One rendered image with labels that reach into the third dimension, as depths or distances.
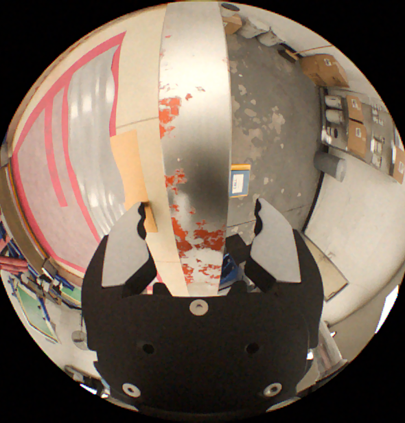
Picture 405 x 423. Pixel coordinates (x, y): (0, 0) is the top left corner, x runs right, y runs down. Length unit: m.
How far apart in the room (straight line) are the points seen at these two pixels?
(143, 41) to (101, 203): 0.17
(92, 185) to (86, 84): 0.11
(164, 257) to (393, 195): 3.24
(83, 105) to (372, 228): 3.37
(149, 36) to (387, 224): 3.32
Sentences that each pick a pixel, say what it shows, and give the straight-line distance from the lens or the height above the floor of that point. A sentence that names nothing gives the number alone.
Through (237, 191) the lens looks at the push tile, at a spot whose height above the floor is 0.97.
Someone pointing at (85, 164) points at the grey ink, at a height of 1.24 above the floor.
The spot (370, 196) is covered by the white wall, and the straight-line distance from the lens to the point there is 3.17.
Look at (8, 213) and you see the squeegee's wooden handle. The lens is 0.57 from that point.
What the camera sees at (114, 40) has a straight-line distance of 0.20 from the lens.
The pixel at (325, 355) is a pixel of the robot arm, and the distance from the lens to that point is 0.55.
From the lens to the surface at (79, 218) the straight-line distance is 0.22.
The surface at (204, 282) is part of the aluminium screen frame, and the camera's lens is 0.16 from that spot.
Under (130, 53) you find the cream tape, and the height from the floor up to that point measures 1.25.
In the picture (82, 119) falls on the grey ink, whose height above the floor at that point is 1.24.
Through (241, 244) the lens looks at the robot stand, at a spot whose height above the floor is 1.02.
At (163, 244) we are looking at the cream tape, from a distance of 0.16.
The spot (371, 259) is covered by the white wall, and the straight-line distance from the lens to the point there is 3.49.
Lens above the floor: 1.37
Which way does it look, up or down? 54 degrees down
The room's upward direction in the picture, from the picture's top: 150 degrees clockwise
